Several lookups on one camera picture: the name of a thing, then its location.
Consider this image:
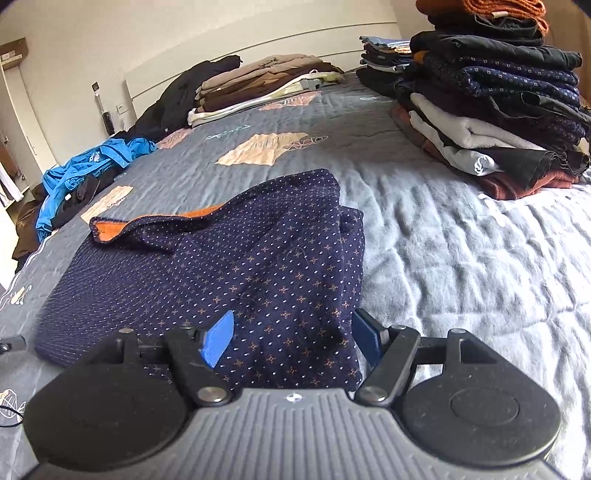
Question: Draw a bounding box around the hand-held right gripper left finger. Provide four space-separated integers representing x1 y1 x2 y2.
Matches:
102 310 235 408

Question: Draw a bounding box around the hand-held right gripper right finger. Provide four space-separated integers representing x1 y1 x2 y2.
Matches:
352 308 498 408

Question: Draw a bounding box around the navy dotted top orange lining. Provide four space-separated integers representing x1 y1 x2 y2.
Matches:
34 168 366 393

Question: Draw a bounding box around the tall stack of folded clothes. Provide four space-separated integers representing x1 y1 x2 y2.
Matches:
390 0 591 201

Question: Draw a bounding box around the stack of folded brown clothes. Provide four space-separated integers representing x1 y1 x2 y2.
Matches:
187 54 345 129

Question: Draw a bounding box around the low stack of folded clothes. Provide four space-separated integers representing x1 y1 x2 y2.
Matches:
355 36 426 99

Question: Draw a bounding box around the brown jacket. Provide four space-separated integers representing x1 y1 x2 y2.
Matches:
11 198 47 261

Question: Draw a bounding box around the black crumpled garment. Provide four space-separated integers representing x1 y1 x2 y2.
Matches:
51 168 123 229

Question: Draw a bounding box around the blue jacket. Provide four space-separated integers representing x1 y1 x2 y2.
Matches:
34 137 158 243

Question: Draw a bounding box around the white wardrobe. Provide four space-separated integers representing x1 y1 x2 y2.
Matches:
0 69 56 222

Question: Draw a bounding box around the black hairbrush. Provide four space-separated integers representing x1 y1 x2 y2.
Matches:
97 92 116 137

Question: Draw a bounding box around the black coat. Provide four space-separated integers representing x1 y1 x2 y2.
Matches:
111 55 243 144

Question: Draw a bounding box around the small cardboard box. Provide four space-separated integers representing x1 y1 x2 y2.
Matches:
0 39 29 70

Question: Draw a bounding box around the white headboard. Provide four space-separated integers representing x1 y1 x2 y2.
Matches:
124 21 400 114

